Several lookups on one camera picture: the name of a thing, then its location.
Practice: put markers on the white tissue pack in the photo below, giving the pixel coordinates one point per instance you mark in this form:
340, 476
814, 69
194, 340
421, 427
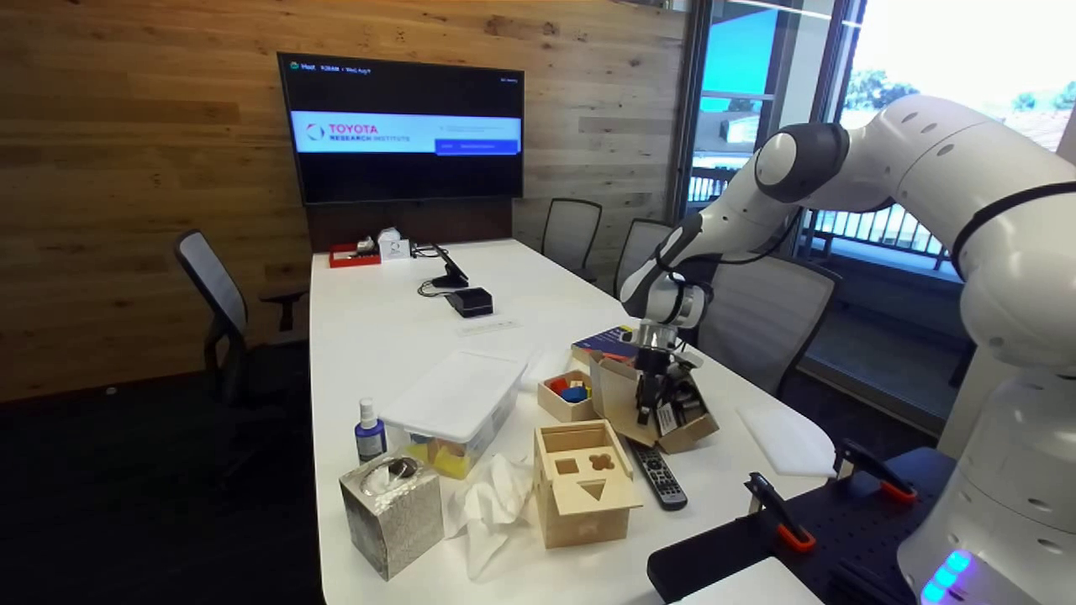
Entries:
391, 247

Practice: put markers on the left orange black clamp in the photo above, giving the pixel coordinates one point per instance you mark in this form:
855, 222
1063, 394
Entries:
790, 532

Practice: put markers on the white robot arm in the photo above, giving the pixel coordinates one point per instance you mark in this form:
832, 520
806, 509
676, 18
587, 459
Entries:
999, 204

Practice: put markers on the grey tissue box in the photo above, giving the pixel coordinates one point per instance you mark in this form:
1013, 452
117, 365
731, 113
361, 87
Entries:
391, 509

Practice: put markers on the wooden shape sorter box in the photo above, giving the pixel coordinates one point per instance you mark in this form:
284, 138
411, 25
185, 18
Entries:
584, 486

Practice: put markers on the office chair middle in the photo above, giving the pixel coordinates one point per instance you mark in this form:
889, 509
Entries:
642, 243

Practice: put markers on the crumpled white tissue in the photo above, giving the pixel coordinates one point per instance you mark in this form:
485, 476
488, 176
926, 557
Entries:
488, 509

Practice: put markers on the right orange black clamp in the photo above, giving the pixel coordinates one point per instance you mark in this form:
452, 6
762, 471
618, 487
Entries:
858, 459

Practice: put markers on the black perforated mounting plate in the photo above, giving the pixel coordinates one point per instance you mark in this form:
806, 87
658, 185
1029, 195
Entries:
855, 532

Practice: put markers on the black silver remote control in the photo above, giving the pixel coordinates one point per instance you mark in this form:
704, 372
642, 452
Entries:
662, 479

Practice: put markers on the small wooden toy tray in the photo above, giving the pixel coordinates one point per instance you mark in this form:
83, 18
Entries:
568, 394

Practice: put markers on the grey office chair left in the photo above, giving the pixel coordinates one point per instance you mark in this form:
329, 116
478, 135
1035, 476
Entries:
242, 372

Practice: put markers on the black tablet stand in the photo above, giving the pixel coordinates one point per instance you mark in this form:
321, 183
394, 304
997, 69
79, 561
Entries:
449, 279

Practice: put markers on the black conference phone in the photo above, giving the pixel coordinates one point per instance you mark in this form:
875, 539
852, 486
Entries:
474, 304

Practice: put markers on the brown cardboard box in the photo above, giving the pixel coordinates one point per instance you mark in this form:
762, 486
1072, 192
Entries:
618, 402

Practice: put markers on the wall mounted tv screen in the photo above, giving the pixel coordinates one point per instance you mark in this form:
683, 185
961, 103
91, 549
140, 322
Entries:
398, 131

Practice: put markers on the office chair far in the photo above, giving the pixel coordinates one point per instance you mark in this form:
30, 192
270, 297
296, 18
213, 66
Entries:
570, 232

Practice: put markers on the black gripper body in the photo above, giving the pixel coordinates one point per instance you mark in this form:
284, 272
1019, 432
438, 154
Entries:
664, 394

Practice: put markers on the clear plastic bag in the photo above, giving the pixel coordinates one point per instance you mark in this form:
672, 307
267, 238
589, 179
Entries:
791, 440

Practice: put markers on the blue hand sanitizer bottle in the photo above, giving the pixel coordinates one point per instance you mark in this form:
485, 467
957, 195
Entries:
372, 440

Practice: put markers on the colourful wooden puzzle box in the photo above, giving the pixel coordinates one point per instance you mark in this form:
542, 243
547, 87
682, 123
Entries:
610, 345

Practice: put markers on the orange black clamp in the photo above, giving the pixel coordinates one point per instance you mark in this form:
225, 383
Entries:
790, 532
858, 459

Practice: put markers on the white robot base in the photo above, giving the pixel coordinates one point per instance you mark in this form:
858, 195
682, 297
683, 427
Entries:
1004, 527

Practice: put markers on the office chair near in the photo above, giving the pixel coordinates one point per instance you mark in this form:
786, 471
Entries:
762, 316

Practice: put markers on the red box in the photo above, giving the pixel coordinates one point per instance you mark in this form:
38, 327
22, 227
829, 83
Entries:
354, 255

